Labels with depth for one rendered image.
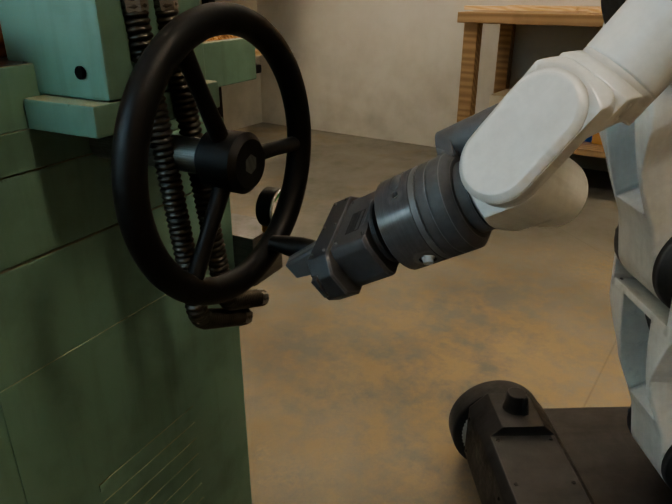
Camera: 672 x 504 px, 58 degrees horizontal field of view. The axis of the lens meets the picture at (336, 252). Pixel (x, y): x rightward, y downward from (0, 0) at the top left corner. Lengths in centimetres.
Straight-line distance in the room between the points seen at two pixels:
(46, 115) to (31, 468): 38
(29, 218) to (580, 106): 52
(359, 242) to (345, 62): 382
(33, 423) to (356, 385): 104
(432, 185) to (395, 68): 365
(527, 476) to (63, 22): 97
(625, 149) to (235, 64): 56
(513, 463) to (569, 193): 74
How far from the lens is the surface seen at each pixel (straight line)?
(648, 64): 50
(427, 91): 406
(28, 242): 69
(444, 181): 51
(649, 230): 91
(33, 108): 66
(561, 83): 47
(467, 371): 174
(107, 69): 61
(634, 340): 110
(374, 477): 140
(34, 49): 67
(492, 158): 48
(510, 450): 121
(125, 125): 51
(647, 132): 83
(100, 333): 78
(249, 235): 94
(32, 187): 68
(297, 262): 63
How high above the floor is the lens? 97
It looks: 24 degrees down
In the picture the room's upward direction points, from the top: straight up
